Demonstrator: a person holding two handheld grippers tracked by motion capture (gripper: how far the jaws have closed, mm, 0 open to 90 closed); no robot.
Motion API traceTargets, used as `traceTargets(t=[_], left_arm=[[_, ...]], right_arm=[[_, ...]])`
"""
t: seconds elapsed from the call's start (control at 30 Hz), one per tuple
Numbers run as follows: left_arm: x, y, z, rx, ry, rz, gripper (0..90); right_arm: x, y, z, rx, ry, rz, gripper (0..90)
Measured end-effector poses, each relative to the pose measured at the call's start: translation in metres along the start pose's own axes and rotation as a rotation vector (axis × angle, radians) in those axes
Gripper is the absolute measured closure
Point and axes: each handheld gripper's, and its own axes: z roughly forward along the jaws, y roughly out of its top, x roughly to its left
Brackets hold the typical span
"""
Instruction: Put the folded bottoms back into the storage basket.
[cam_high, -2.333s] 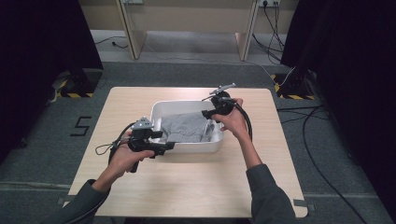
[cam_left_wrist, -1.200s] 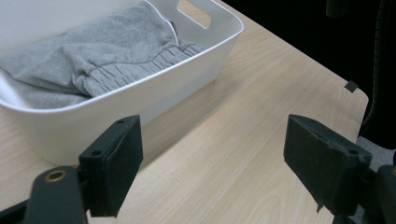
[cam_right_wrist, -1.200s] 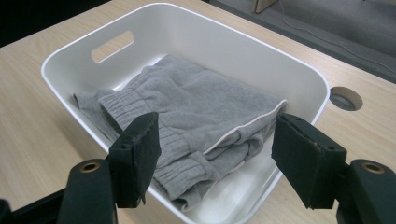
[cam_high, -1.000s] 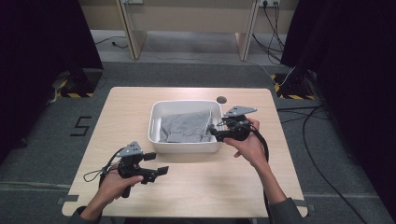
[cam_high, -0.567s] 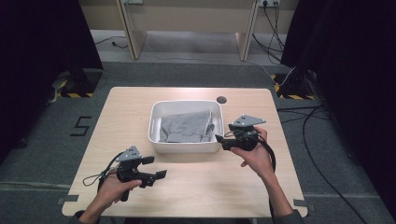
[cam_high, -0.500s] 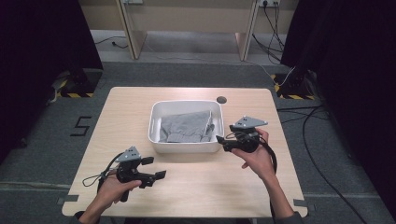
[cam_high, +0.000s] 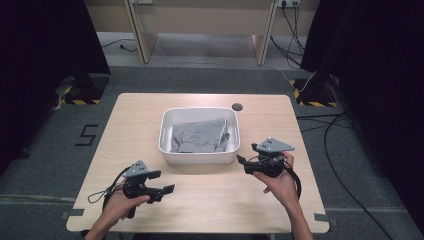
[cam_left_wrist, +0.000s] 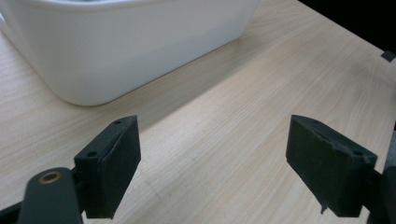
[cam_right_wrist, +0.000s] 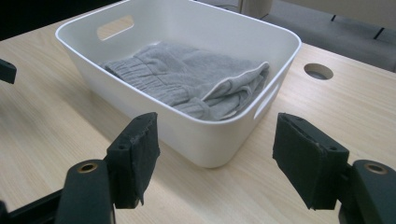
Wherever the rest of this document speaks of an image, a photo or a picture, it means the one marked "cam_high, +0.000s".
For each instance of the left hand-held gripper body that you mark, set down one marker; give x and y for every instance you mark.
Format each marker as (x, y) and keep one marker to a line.
(136, 180)

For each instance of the person's left hand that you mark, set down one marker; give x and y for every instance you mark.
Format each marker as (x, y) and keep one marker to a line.
(120, 206)

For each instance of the white plastic basin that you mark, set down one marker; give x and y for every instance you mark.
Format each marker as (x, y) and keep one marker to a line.
(200, 115)

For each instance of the person's right hand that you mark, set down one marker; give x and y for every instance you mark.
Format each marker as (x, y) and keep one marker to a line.
(281, 188)

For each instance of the black curtain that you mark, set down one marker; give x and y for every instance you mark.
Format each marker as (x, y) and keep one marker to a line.
(383, 83)
(40, 66)

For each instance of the grey garment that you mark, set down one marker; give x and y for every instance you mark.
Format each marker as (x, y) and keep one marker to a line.
(198, 136)

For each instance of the stand base with striped tape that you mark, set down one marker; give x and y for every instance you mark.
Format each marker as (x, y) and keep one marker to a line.
(85, 90)
(315, 91)

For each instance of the white wall socket strip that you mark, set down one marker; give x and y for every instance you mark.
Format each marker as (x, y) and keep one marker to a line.
(288, 3)

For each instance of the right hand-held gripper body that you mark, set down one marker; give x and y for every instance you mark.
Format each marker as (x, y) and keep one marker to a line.
(270, 156)

